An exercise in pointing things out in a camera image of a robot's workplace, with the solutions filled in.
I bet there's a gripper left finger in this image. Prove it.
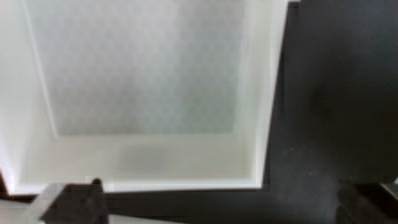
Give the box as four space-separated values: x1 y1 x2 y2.
40 178 111 224

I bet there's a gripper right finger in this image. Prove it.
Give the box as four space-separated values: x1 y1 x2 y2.
337 184 398 224

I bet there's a white drawer cabinet box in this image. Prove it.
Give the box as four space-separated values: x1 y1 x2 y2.
0 0 292 195

